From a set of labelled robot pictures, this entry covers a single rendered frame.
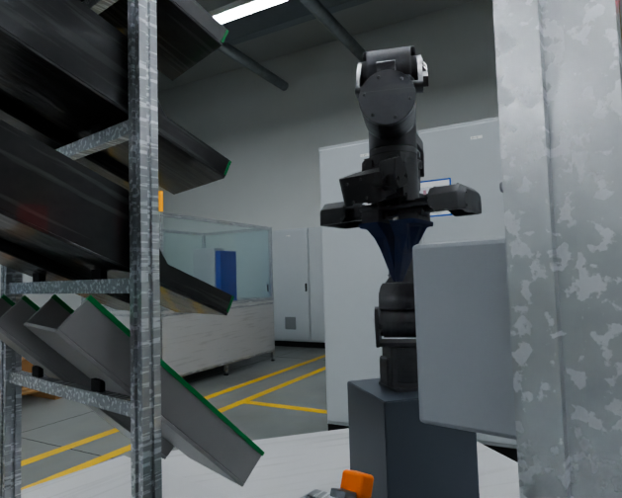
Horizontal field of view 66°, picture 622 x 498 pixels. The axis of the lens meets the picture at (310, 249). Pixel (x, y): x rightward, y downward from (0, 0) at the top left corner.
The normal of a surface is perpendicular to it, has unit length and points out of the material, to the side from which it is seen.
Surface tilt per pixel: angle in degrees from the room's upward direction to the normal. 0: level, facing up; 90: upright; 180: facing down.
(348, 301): 90
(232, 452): 90
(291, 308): 90
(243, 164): 90
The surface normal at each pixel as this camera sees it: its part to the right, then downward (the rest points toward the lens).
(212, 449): 0.67, -0.07
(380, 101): -0.22, -0.07
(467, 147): -0.48, -0.04
